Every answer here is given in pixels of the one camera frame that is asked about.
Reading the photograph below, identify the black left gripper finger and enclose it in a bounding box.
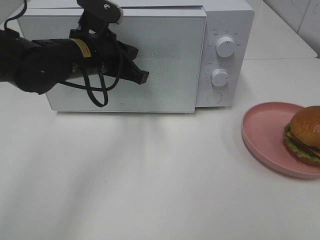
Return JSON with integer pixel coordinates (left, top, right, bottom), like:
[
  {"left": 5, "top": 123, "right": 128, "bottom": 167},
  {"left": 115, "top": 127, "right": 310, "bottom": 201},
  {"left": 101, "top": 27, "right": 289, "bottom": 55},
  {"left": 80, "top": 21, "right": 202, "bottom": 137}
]
[
  {"left": 117, "top": 41, "right": 139, "bottom": 61},
  {"left": 117, "top": 58, "right": 149, "bottom": 84}
]

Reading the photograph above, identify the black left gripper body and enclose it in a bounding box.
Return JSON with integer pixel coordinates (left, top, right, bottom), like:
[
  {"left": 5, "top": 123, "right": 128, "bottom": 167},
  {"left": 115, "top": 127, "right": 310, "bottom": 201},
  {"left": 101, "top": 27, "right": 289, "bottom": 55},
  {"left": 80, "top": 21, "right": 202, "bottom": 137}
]
[{"left": 72, "top": 30, "right": 125, "bottom": 79}]

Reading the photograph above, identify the white microwave door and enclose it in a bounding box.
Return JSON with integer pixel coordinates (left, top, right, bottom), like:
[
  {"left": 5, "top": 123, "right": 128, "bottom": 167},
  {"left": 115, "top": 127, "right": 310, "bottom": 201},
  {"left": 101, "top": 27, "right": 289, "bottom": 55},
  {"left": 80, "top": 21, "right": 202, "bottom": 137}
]
[{"left": 18, "top": 15, "right": 205, "bottom": 113}]

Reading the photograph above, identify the round white door button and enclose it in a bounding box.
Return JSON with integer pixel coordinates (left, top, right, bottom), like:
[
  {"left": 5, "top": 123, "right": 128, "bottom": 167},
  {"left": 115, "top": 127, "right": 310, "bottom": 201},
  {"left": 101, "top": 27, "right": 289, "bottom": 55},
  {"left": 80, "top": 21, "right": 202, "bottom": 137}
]
[{"left": 206, "top": 92, "right": 223, "bottom": 107}]

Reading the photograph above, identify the white timer knob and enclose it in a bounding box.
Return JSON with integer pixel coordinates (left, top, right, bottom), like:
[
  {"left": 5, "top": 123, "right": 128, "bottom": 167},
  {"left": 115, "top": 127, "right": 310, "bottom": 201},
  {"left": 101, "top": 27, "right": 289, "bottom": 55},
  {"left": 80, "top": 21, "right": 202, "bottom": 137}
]
[{"left": 210, "top": 68, "right": 229, "bottom": 88}]

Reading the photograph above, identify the pink round plate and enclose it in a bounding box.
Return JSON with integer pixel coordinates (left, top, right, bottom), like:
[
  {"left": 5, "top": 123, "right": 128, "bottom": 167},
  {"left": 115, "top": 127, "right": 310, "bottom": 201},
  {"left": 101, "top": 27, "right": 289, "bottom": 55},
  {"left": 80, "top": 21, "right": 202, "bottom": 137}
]
[{"left": 241, "top": 101, "right": 320, "bottom": 179}]

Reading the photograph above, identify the burger with lettuce and cheese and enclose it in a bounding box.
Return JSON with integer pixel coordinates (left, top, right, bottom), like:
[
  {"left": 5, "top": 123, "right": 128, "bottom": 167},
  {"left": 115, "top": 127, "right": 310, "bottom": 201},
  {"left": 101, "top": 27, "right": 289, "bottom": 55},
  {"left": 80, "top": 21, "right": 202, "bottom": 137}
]
[{"left": 283, "top": 105, "right": 320, "bottom": 167}]

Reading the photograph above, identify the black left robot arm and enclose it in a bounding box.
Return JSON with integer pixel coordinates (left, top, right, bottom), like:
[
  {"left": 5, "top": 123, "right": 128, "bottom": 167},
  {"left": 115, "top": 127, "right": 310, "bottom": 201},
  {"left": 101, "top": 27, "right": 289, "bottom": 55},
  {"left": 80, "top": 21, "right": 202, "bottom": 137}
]
[{"left": 0, "top": 29, "right": 149, "bottom": 95}]

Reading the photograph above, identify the white microwave oven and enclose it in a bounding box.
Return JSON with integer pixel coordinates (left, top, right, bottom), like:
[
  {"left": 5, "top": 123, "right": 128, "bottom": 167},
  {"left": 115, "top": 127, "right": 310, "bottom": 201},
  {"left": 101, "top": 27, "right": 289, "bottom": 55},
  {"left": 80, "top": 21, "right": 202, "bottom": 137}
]
[{"left": 16, "top": 0, "right": 256, "bottom": 113}]

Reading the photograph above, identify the upper white power knob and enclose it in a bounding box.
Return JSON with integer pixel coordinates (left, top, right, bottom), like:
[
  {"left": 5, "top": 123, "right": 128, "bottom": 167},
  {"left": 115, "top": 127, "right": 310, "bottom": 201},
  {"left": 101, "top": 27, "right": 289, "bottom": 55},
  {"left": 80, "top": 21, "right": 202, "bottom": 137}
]
[{"left": 215, "top": 36, "right": 236, "bottom": 58}]

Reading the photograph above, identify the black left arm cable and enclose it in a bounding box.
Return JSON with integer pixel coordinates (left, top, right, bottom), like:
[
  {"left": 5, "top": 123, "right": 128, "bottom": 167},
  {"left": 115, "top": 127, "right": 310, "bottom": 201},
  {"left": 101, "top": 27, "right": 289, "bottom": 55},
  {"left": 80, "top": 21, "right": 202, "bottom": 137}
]
[{"left": 59, "top": 32, "right": 126, "bottom": 108}]

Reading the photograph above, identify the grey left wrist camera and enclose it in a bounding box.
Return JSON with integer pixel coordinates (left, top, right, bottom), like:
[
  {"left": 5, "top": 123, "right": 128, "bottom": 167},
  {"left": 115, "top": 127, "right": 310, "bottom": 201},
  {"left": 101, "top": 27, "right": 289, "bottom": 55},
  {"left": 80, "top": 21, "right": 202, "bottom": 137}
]
[{"left": 69, "top": 0, "right": 124, "bottom": 40}]

